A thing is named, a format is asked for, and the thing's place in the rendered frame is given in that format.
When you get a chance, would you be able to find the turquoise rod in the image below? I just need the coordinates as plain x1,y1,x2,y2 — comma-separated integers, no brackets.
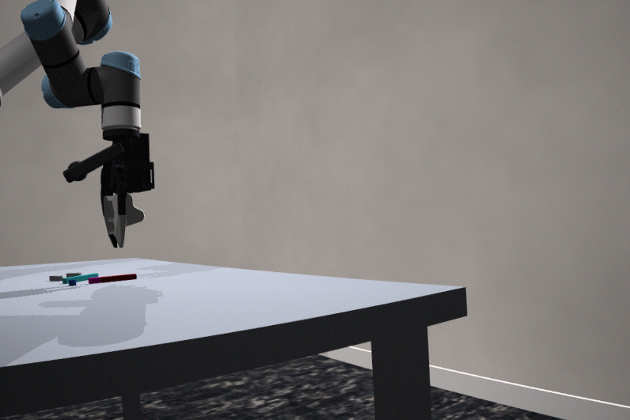
63,274,98,284

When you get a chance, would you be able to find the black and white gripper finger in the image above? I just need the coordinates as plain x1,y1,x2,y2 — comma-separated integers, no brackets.
101,188,117,248
112,172,144,248

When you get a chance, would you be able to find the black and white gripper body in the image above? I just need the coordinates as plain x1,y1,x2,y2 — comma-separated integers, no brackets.
101,128,154,195

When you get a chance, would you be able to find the red rod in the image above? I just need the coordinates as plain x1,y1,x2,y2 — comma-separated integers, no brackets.
100,274,137,282

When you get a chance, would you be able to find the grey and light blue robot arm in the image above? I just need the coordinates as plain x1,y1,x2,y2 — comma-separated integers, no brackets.
0,0,141,183

